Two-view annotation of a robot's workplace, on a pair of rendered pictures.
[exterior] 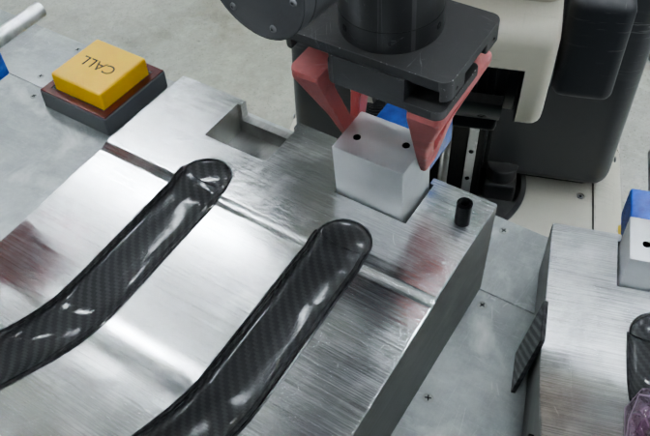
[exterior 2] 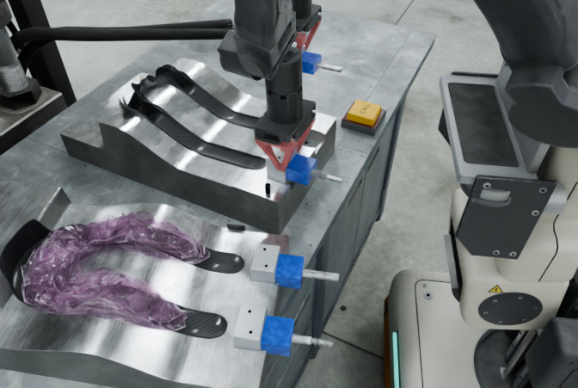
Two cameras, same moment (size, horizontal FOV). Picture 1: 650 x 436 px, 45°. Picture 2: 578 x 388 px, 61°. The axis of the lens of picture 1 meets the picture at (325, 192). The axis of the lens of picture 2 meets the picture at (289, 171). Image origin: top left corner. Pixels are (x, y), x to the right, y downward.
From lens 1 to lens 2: 0.75 m
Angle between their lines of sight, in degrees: 56
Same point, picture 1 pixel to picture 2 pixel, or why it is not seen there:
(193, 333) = (223, 138)
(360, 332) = (222, 170)
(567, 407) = (198, 225)
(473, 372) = not seen: hidden behind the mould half
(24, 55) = (381, 96)
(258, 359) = (215, 153)
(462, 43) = (273, 128)
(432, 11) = (273, 111)
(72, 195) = not seen: hidden behind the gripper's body
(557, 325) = (237, 233)
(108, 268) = (248, 120)
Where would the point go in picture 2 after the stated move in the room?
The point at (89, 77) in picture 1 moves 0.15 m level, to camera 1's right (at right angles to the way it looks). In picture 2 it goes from (356, 107) to (373, 151)
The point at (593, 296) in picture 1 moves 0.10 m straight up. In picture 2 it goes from (251, 245) to (248, 202)
